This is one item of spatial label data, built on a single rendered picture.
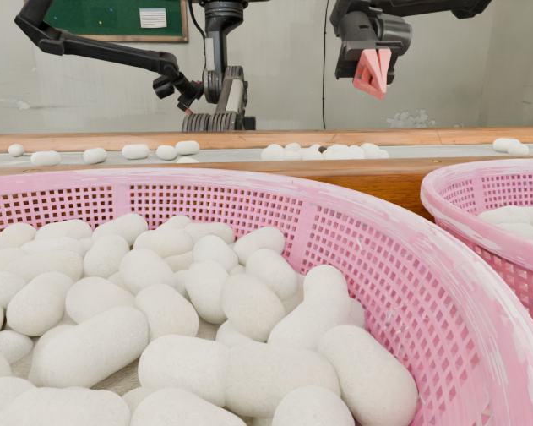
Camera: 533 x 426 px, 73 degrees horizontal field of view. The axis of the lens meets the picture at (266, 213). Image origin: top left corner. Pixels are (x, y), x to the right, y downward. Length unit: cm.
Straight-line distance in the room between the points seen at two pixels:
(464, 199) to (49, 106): 260
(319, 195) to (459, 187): 11
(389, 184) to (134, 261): 18
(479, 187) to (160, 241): 21
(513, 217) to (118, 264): 22
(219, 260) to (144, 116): 240
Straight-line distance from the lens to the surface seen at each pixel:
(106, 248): 19
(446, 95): 298
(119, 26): 259
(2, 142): 72
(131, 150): 52
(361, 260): 16
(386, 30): 75
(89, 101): 263
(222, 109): 91
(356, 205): 16
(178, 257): 19
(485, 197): 29
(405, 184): 28
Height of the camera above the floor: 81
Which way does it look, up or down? 16 degrees down
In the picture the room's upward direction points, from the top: straight up
